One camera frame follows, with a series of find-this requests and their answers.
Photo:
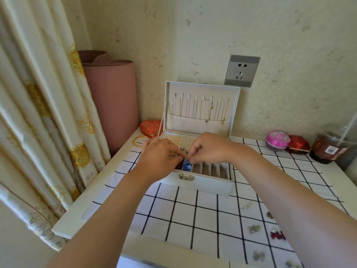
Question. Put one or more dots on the person's left hand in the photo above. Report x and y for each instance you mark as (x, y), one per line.
(159, 159)

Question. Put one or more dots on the person's right hand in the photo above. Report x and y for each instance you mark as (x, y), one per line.
(217, 147)

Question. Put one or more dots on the red-brown drop earring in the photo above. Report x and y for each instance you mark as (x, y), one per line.
(179, 166)

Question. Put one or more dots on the blue flower drop earring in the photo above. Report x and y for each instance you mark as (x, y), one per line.
(185, 164)
(189, 167)

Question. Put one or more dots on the white wooden jewelry box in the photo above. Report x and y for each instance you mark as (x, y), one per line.
(198, 126)

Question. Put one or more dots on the small flower stud earring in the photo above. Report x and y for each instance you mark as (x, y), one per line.
(297, 265)
(288, 264)

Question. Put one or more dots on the person's right forearm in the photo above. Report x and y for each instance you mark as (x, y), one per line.
(301, 212)

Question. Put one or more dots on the person's left forearm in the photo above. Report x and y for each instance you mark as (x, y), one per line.
(100, 226)

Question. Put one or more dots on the red heart-shaped box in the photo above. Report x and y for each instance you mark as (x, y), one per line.
(151, 128)

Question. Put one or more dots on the pink round trinket box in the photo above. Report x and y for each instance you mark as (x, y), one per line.
(277, 139)

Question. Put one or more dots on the red faceted gift box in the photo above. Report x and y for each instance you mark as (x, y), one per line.
(298, 144)

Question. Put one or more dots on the thin gold bangle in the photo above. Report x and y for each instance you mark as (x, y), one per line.
(134, 140)

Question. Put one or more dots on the white black-grid table cloth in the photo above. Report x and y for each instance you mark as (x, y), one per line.
(181, 212)

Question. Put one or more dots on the pink rolled mat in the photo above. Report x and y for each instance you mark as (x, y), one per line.
(111, 106)

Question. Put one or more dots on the clear plastic drink cup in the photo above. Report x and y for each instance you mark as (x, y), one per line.
(329, 150)

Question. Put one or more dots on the white drinking straw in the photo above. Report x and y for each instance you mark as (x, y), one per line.
(350, 126)

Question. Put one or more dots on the cream gold floral curtain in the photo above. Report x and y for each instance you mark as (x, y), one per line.
(33, 108)

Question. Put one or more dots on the grey wall socket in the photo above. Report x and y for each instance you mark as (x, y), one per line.
(242, 71)

